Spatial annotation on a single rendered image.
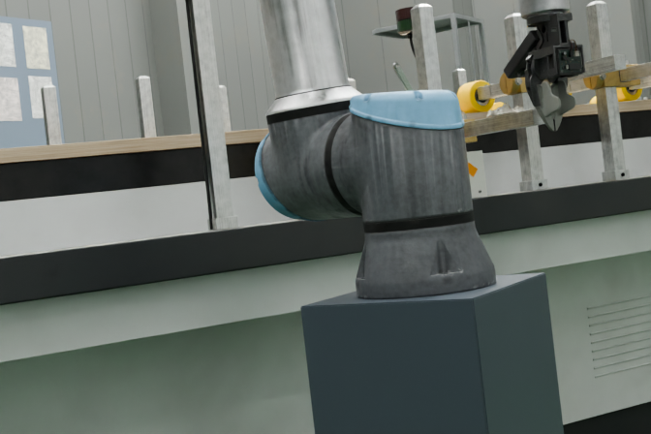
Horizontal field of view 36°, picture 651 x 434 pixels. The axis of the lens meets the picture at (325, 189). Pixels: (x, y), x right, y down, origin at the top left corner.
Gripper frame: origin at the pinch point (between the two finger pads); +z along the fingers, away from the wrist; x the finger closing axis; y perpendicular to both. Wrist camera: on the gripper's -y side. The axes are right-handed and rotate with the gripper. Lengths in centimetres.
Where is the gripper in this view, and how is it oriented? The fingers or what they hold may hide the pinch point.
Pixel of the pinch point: (550, 124)
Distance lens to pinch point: 195.9
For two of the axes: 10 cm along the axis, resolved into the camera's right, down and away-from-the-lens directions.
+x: 8.8, -1.0, 4.7
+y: 4.7, -0.6, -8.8
